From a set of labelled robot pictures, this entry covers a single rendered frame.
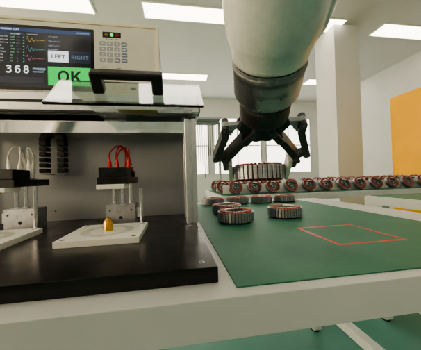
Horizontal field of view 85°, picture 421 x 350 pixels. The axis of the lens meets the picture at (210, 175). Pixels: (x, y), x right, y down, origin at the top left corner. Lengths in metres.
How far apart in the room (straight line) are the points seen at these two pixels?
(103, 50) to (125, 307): 0.64
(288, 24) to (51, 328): 0.38
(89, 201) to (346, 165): 3.90
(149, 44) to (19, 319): 0.66
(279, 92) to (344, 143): 4.00
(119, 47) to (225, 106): 6.77
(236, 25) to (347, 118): 4.16
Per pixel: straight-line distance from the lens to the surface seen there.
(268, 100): 0.31
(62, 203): 0.85
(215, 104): 7.40
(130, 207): 0.66
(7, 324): 0.35
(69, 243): 0.50
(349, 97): 4.50
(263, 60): 0.27
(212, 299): 0.30
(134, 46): 0.76
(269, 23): 0.24
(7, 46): 0.85
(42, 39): 0.82
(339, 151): 4.20
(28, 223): 0.75
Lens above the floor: 0.89
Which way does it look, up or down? 1 degrees up
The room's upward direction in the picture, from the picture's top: 2 degrees counter-clockwise
